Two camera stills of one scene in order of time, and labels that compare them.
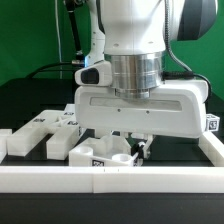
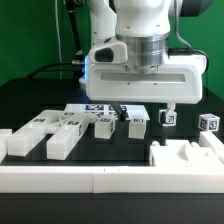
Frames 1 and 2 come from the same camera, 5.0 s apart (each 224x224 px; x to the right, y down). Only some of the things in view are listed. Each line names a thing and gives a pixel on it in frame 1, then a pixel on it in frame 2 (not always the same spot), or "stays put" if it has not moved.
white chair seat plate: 105,151 → 182,153
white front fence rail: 111,179 stays put
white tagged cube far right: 212,122 stays put
